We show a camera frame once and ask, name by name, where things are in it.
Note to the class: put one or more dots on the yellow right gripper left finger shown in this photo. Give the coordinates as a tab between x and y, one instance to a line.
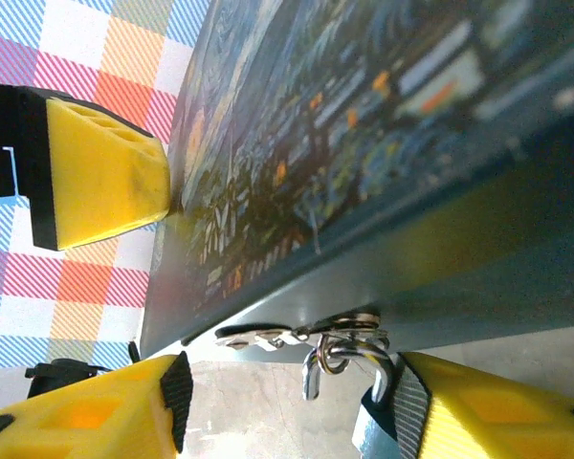
86	416

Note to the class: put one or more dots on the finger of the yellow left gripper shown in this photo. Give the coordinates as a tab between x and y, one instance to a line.
105	181

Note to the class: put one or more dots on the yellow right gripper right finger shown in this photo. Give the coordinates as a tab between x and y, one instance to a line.
497	421

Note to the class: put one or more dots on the silver shackle padlock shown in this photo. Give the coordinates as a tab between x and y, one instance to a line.
383	378

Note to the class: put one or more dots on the blue painting print box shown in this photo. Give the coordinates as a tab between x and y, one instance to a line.
363	143

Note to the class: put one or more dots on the silver metal hasp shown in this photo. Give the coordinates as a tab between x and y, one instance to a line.
249	334

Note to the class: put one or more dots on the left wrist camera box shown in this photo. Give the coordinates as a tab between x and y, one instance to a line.
57	373

